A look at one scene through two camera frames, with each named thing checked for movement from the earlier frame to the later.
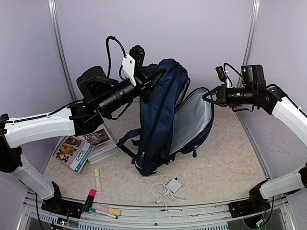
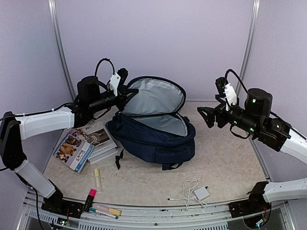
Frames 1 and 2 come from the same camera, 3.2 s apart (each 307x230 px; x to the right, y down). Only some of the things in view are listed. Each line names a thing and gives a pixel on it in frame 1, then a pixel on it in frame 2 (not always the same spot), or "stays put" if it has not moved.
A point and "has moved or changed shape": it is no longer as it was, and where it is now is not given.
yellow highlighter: [98, 179] stays put
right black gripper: [223, 98] to [219, 109]
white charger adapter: [173, 185] to [202, 192]
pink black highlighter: [89, 201] stays put
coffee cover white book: [104, 145] stays put
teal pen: [94, 210] stays put
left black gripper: [145, 85] to [123, 92]
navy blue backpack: [175, 119] has moved or changed shape
